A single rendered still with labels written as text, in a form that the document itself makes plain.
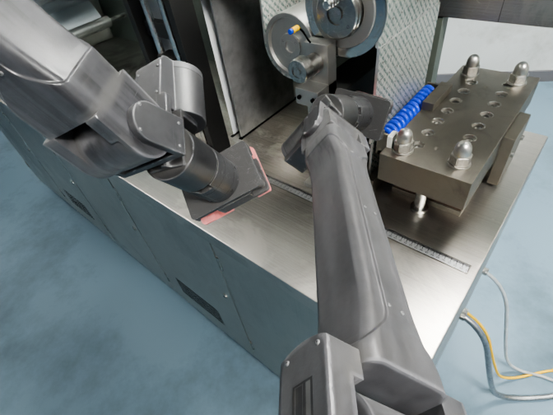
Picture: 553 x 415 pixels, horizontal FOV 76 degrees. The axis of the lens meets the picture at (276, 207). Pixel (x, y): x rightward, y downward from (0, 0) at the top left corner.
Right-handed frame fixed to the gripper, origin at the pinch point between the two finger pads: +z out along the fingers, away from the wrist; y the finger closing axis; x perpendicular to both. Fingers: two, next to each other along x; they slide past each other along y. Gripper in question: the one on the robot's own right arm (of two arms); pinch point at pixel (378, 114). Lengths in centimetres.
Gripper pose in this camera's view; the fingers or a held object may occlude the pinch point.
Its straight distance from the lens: 71.7
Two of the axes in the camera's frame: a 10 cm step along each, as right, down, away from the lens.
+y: 7.7, 4.0, -5.0
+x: 2.0, -9.0, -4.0
